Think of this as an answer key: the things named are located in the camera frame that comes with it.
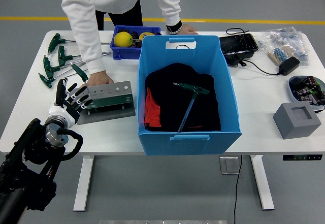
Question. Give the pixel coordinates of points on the person's right hand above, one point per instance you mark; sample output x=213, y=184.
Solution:
x=99, y=79

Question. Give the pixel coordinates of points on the person's left hand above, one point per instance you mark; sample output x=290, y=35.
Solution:
x=188, y=29

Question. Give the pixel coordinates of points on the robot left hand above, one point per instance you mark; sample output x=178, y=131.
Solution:
x=63, y=111

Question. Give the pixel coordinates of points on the green grey SATA tool stand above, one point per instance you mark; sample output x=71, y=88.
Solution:
x=111, y=102

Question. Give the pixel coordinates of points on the person's left forearm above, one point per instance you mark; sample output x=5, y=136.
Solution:
x=170, y=8

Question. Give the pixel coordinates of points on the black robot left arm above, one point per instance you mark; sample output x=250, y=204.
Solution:
x=38, y=188

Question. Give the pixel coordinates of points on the person's right forearm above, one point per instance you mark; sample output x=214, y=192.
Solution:
x=87, y=46

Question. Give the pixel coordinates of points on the blue folding storage box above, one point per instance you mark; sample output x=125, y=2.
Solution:
x=188, y=145

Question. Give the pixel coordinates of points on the grey cube box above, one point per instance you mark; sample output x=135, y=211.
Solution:
x=299, y=130

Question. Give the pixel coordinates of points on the black wrist watch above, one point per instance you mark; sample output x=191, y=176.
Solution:
x=174, y=25

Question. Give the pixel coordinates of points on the small blue plastic bin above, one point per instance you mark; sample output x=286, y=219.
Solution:
x=127, y=53

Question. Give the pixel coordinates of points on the yellow tape measure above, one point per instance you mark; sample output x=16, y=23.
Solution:
x=147, y=34

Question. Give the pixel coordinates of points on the yellow lemon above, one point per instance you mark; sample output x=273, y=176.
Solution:
x=123, y=39

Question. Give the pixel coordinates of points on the black plastic tray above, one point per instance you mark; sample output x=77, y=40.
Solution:
x=236, y=46

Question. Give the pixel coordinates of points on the dark round can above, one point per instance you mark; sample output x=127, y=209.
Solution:
x=134, y=35

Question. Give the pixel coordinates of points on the red cloth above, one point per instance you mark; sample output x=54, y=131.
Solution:
x=151, y=109

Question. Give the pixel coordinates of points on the black cloth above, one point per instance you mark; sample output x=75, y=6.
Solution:
x=165, y=97

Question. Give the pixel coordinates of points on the white table leg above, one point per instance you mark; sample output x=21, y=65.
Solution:
x=85, y=178
x=261, y=180

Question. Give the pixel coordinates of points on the resistor tape strip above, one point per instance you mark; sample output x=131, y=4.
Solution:
x=278, y=55

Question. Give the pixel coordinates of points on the clear plastic parts bags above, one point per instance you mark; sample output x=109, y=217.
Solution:
x=284, y=37

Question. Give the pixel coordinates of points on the black power adapter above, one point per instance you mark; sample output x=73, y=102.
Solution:
x=289, y=65

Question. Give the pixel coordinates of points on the pale blue dish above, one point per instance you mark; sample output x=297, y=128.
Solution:
x=291, y=92

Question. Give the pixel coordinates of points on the electronic parts pile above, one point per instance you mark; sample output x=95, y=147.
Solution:
x=307, y=89

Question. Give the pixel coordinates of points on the metal floor outlet plate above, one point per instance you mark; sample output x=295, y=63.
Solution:
x=228, y=165

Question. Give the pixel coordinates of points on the black table control panel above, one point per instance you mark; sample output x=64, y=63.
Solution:
x=302, y=157

